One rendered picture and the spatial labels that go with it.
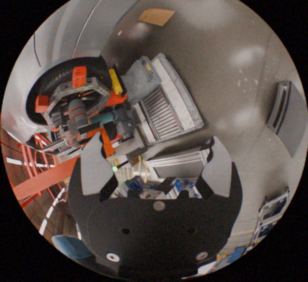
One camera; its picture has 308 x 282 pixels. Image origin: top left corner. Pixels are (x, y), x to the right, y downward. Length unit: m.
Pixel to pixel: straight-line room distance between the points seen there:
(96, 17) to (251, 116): 1.14
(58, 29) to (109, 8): 0.20
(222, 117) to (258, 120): 0.37
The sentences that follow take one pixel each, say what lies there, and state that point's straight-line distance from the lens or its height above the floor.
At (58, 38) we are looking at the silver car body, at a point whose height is 1.00.
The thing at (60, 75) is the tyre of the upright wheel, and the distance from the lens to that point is 0.63.
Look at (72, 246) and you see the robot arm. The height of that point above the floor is 1.06.
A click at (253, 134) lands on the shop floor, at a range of 1.04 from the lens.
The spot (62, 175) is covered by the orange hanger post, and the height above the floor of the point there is 1.22.
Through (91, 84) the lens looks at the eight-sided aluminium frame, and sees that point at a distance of 0.63.
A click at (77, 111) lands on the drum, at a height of 0.86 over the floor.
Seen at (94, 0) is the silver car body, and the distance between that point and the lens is 0.46.
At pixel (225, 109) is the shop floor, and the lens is 0.96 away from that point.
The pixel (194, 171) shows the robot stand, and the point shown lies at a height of 0.21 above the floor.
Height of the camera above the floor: 0.95
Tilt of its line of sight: 44 degrees down
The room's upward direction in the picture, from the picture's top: 116 degrees counter-clockwise
